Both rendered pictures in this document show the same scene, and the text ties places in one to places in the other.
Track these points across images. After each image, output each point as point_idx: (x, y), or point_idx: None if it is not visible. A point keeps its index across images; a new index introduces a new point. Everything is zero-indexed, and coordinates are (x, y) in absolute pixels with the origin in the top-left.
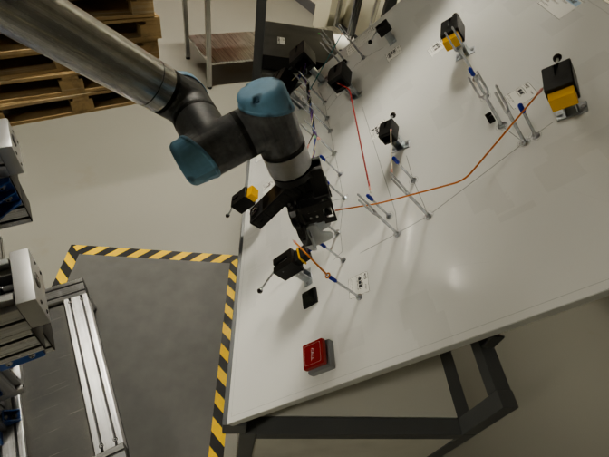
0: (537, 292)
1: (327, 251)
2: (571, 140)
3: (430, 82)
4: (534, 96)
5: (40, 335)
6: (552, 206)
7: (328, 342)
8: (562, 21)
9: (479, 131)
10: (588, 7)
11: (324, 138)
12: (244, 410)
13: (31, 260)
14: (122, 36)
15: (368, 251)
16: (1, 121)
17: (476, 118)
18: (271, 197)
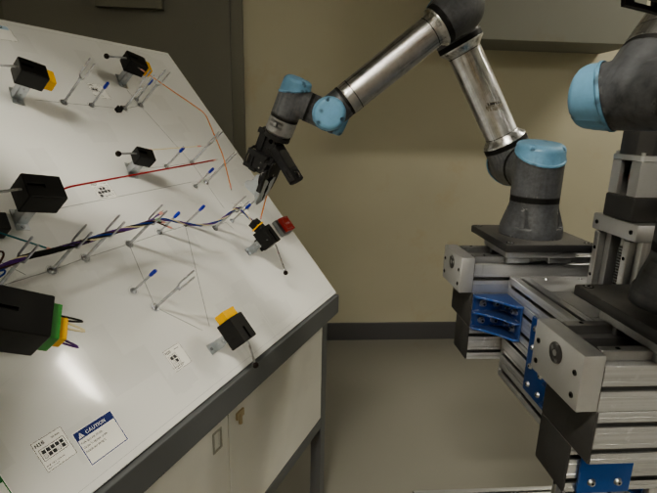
0: (217, 131)
1: (230, 235)
2: (141, 90)
3: (47, 132)
4: (102, 86)
5: (454, 297)
6: (179, 112)
7: (276, 220)
8: (22, 42)
9: (125, 119)
10: (17, 28)
11: (97, 265)
12: (325, 281)
13: (458, 258)
14: (366, 63)
15: (221, 201)
16: (587, 349)
17: (112, 117)
18: (288, 157)
